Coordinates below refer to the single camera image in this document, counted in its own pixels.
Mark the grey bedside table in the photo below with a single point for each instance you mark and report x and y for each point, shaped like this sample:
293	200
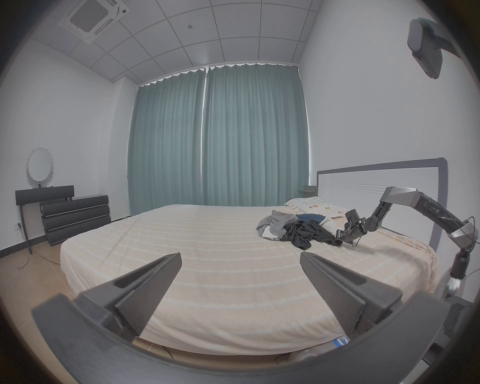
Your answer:
308	190

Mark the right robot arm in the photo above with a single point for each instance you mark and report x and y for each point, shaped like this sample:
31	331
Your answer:
401	197

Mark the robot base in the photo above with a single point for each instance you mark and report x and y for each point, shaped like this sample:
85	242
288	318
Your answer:
453	287

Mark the white printed pillow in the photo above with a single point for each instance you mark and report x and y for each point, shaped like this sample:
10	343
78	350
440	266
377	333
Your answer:
315	206

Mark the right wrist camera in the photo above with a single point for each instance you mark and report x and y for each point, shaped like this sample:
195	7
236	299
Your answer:
351	217

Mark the pile of clothes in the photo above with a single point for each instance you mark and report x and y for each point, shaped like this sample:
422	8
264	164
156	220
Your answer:
279	221

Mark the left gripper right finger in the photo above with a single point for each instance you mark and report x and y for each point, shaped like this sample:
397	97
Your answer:
337	292

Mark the white ceiling air vent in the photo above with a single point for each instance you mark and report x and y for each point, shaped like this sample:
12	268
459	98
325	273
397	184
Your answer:
93	18

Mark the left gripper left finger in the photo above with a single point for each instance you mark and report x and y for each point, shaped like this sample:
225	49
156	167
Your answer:
150	288

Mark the black dressing table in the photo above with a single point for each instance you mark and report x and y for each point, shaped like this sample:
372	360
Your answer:
41	195

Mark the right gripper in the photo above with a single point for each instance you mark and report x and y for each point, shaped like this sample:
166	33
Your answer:
354	232

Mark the round white framed mirror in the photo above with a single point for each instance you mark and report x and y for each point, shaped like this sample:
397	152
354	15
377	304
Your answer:
39	167

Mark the bed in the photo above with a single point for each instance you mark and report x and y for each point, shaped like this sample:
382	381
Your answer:
225	243

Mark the blue-green curtain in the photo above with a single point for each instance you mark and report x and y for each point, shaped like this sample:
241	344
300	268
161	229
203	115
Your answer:
255	142
167	150

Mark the black polo shirt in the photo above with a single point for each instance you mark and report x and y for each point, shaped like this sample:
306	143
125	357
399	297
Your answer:
300	238

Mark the black chest of drawers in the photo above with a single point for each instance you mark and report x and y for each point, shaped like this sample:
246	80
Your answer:
75	221

